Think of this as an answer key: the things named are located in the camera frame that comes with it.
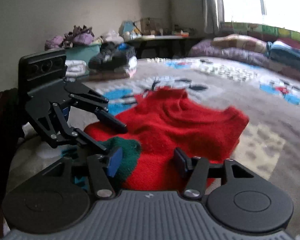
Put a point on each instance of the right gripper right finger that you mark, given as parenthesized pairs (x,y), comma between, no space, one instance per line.
(195,170)

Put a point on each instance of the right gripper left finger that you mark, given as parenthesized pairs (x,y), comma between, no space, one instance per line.
(101,168)

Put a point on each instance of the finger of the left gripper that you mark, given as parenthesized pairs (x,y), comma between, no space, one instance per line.
(90,146)
(110,121)

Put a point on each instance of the red knit sweater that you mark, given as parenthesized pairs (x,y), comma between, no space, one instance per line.
(161,121)

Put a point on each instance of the clutter clothes pile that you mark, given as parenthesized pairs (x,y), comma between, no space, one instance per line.
(144,28)

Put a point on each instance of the striped dark folded clothes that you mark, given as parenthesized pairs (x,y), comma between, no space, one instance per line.
(112,56)

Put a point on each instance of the pink folded garment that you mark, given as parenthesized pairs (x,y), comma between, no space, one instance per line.
(117,73)

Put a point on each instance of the teal plastic storage bin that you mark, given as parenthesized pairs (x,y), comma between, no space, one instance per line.
(82,53)

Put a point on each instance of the Mickey Mouse grey blanket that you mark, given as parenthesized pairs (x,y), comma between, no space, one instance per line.
(253,194)

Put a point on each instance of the dark side table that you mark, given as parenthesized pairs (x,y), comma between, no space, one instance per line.
(170,47)

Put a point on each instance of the purple quilt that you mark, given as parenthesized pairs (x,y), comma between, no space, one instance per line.
(204,48)

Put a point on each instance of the patterned beige pillow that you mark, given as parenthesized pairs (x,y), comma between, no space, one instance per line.
(240,41)

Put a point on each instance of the colourful foam bed barrier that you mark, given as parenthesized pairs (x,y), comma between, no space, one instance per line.
(259,30)

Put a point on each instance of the white grey curtain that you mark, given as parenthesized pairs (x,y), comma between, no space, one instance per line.
(213,16)

